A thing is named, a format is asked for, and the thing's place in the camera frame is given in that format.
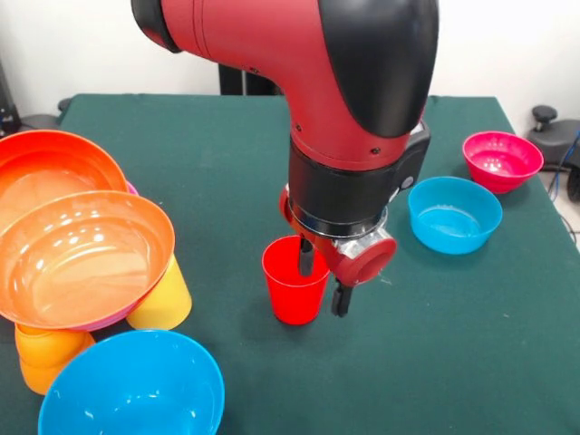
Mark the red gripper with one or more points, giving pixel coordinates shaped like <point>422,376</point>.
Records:
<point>367,260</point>

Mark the red cup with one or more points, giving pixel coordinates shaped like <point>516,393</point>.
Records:
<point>294,303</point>

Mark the yellow cup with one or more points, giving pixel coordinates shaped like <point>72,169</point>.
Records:
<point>167,303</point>

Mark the large blue bowl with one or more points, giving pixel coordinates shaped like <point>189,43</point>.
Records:
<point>136,385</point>

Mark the orange-red bowl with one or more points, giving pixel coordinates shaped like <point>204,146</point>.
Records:
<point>54,163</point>
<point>81,263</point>

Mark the orange cup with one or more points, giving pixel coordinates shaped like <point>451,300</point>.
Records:
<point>50,344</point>
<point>41,376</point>

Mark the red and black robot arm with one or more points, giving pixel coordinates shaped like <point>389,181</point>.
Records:
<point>317,68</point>

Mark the dark green tablecloth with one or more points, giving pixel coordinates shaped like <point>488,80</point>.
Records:
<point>362,362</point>

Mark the small blue bowl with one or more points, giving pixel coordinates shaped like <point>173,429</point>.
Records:
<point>453,208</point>

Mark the small magenta bowl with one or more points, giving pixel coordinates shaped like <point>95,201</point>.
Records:
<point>498,174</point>

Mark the large pink bowl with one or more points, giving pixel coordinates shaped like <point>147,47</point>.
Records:
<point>132,188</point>

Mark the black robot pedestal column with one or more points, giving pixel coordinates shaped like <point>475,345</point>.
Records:
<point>244,81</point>

